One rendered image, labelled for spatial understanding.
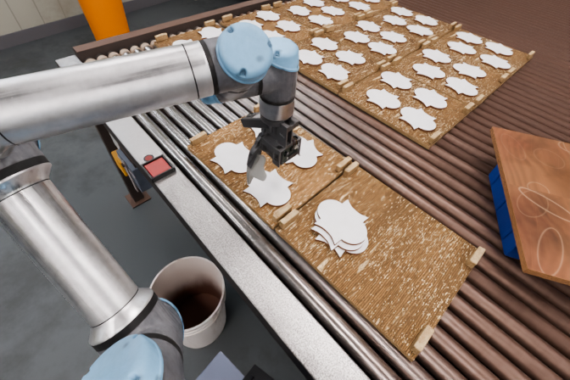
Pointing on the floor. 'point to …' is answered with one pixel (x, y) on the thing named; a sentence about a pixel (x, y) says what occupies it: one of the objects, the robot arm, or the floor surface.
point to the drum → (101, 5)
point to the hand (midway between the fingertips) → (268, 168)
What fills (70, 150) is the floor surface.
